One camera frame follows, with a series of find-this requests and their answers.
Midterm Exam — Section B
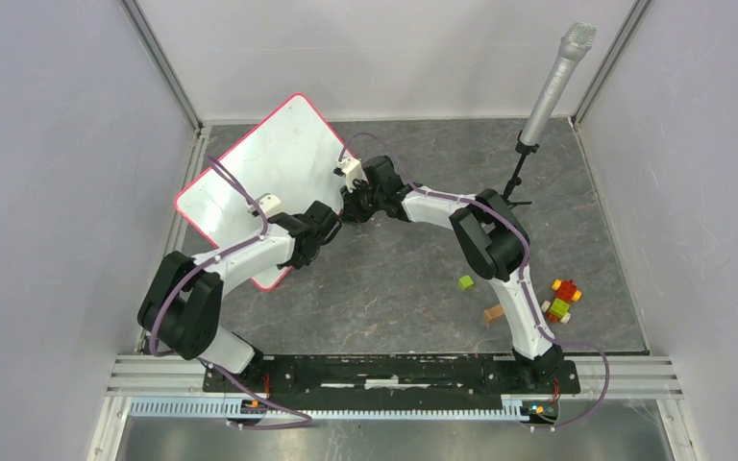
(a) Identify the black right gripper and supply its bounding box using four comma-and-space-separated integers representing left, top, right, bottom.
341, 177, 385, 224

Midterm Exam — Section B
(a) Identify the pink framed whiteboard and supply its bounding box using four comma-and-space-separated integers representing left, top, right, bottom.
174, 93, 345, 291

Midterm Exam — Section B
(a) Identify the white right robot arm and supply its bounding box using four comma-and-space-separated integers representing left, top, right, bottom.
334, 156, 564, 392

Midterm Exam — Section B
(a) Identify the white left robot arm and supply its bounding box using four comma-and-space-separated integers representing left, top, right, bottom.
137, 201, 342, 392

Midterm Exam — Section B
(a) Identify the green toy cube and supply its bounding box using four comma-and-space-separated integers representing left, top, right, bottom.
458, 276, 474, 291

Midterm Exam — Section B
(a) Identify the black microphone tripod stand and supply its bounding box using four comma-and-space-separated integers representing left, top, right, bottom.
464, 139, 540, 211

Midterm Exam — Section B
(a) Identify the brown wooden block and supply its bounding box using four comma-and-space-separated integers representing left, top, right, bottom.
483, 304, 504, 324

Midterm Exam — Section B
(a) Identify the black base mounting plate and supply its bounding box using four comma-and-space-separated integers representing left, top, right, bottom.
203, 353, 581, 411

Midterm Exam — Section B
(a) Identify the red green toy car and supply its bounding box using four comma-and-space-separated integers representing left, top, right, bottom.
541, 279, 582, 324

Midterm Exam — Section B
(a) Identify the silver microphone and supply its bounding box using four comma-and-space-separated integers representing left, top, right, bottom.
517, 22, 597, 153

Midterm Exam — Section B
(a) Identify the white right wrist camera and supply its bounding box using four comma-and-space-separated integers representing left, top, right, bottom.
333, 157, 367, 193

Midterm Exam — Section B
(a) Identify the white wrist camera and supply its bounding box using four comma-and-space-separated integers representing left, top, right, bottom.
333, 157, 367, 193
249, 193, 285, 219

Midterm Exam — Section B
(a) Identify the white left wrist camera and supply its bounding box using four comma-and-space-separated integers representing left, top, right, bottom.
249, 193, 285, 219

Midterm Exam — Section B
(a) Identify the grey slotted cable duct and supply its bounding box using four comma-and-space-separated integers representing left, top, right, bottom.
128, 397, 561, 422

